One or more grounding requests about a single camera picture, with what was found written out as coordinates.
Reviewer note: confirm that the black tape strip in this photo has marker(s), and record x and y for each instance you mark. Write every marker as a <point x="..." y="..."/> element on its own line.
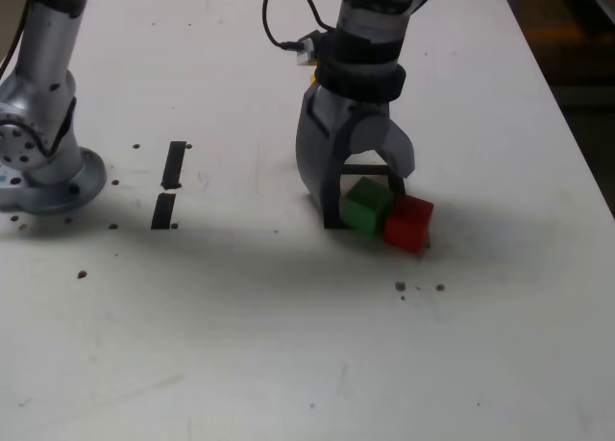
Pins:
<point x="173" y="164"/>

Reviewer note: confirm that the small grey wrist camera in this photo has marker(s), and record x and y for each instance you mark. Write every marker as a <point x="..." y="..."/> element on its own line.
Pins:
<point x="307" y="52"/>

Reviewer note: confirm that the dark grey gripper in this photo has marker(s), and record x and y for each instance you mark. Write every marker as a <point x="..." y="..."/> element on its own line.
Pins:
<point x="346" y="112"/>

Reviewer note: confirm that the green cube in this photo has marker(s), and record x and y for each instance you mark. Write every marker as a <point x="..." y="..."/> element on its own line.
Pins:
<point x="365" y="205"/>

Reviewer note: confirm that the black tape square outline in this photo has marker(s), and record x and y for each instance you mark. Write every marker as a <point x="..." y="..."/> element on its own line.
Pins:
<point x="370" y="168"/>

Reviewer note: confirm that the red cube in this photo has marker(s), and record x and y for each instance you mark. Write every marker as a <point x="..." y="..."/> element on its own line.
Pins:
<point x="406" y="225"/>

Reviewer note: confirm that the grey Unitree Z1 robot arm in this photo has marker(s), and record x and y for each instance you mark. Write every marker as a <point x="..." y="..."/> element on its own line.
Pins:
<point x="48" y="52"/>

